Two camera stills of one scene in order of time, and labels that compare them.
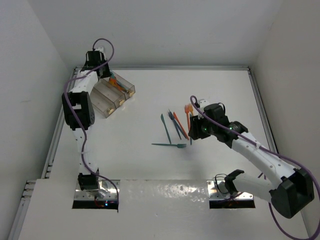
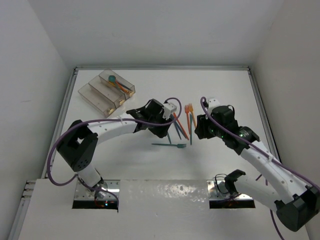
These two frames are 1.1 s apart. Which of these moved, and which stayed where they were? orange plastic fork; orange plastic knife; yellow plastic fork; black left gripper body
Moved: black left gripper body
Stayed: yellow plastic fork; orange plastic knife; orange plastic fork
